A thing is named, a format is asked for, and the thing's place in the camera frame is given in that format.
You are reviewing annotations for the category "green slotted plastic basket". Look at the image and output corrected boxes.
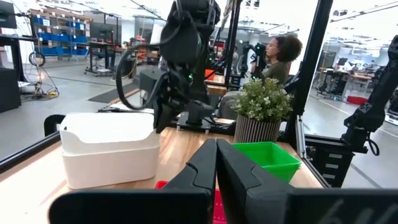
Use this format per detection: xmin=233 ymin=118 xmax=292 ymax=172
xmin=232 ymin=141 xmax=302 ymax=175
xmin=262 ymin=161 xmax=302 ymax=184

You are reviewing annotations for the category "red slotted plastic basket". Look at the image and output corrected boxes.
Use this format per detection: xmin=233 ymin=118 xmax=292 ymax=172
xmin=154 ymin=180 xmax=228 ymax=224

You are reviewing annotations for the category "black rig frame post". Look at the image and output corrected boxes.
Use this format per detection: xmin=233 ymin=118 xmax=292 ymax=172
xmin=223 ymin=0 xmax=243 ymax=85
xmin=284 ymin=0 xmax=334 ymax=150

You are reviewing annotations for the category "black workbench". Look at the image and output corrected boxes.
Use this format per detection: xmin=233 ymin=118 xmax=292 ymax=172
xmin=316 ymin=68 xmax=374 ymax=102

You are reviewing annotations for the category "black monitor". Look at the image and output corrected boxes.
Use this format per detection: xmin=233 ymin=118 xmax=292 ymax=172
xmin=0 ymin=0 xmax=18 ymax=29

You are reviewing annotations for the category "black cabinet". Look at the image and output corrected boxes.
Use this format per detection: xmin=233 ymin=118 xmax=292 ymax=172
xmin=0 ymin=67 xmax=22 ymax=113

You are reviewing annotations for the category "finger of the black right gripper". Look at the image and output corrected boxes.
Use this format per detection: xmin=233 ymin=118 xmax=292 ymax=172
xmin=153 ymin=99 xmax=175 ymax=134

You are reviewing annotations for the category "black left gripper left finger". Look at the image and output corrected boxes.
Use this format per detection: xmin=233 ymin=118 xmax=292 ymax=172
xmin=48 ymin=138 xmax=218 ymax=224

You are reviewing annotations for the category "red bin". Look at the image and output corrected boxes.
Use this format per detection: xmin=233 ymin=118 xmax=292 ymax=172
xmin=346 ymin=95 xmax=368 ymax=106

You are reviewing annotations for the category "grey box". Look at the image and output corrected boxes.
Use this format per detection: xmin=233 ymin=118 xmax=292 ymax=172
xmin=139 ymin=67 xmax=164 ymax=108

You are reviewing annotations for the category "shelf with blue bins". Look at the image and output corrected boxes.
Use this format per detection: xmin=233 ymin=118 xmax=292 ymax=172
xmin=29 ymin=9 xmax=91 ymax=58

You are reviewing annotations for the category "person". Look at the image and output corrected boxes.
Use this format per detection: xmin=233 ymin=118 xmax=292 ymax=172
xmin=217 ymin=34 xmax=303 ymax=121

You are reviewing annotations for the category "black rig leg panel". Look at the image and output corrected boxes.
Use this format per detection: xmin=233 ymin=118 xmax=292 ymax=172
xmin=304 ymin=134 xmax=355 ymax=189

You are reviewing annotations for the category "ribbed grey plant pot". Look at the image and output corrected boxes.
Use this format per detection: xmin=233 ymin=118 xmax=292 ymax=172
xmin=233 ymin=113 xmax=282 ymax=144

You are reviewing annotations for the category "black rig frame rail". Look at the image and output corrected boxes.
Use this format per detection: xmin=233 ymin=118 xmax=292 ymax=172
xmin=0 ymin=114 xmax=67 ymax=174

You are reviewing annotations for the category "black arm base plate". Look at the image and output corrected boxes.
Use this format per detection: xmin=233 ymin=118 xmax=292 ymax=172
xmin=176 ymin=111 xmax=237 ymax=135

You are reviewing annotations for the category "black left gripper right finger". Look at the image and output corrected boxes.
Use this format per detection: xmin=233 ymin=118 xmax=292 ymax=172
xmin=216 ymin=138 xmax=398 ymax=224

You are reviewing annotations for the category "white plastic storage bin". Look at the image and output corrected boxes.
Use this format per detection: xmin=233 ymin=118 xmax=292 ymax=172
xmin=58 ymin=111 xmax=161 ymax=156
xmin=61 ymin=144 xmax=161 ymax=190

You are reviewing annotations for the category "green potted plant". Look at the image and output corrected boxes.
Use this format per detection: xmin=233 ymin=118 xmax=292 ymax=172
xmin=231 ymin=77 xmax=294 ymax=123

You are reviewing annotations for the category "dark floor mat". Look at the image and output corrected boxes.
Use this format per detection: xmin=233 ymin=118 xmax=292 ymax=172
xmin=88 ymin=81 xmax=141 ymax=104

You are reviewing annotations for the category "black monitor cart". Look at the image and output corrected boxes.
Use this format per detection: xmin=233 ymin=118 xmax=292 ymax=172
xmin=83 ymin=12 xmax=123 ymax=78

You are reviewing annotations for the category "black desk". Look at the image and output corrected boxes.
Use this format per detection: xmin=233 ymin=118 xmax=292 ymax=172
xmin=0 ymin=33 xmax=35 ymax=82

